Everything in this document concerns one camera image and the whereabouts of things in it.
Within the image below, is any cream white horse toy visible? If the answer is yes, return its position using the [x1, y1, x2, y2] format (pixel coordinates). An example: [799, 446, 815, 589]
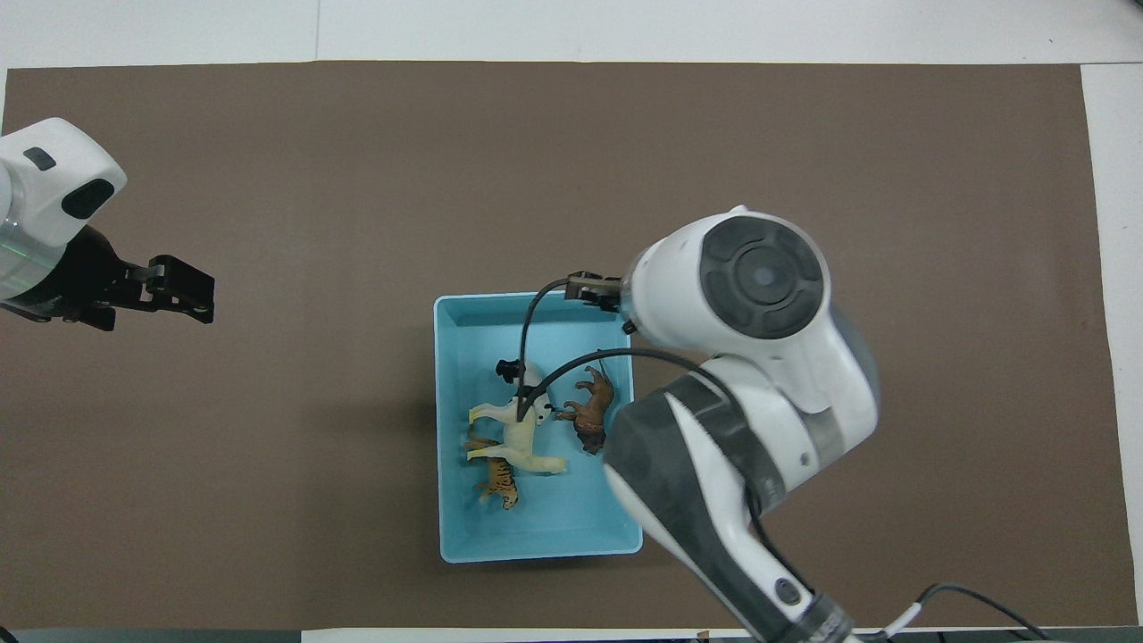
[463, 397, 570, 476]

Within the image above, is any light blue storage box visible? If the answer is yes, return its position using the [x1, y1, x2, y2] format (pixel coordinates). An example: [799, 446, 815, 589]
[433, 292, 644, 564]

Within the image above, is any brown table mat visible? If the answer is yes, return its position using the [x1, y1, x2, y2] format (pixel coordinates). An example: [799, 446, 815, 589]
[0, 61, 1139, 630]

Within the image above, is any orange striped tiger toy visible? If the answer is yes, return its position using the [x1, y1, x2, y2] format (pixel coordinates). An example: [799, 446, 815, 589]
[464, 438, 521, 511]

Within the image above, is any black cable with white sleeve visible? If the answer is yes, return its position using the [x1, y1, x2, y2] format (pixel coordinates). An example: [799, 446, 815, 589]
[857, 584, 1055, 643]

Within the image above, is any brown lion toy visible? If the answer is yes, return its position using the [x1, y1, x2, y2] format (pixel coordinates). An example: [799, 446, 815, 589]
[555, 366, 615, 456]

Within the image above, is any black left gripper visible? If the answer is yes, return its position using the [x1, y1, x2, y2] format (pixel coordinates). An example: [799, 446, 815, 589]
[0, 225, 216, 332]

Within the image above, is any black and white panda toy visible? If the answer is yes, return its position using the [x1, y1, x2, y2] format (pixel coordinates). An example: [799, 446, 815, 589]
[496, 357, 559, 421]

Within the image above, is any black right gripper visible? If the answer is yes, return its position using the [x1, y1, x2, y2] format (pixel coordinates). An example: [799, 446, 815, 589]
[567, 271, 626, 313]

